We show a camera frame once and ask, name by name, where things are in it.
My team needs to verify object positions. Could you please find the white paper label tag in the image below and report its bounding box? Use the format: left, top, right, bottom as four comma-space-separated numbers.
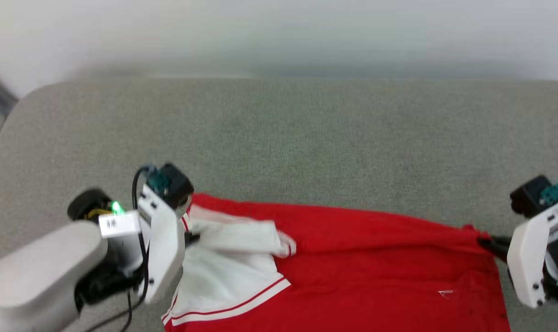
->
98, 211, 141, 238

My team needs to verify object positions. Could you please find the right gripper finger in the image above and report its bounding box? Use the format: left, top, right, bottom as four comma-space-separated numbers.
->
476, 234, 513, 262

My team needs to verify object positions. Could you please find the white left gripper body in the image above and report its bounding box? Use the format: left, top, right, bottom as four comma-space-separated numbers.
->
137, 184, 188, 305

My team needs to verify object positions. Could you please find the grey fabric sofa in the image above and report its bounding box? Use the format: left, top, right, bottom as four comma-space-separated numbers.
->
0, 77, 558, 332

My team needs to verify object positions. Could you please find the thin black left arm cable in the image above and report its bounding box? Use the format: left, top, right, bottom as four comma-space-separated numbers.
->
84, 167, 151, 332

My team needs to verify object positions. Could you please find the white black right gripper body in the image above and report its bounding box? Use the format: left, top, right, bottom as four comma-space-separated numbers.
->
506, 200, 558, 309

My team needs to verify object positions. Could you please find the red white basketball jersey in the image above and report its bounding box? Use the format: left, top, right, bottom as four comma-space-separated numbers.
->
161, 192, 512, 332

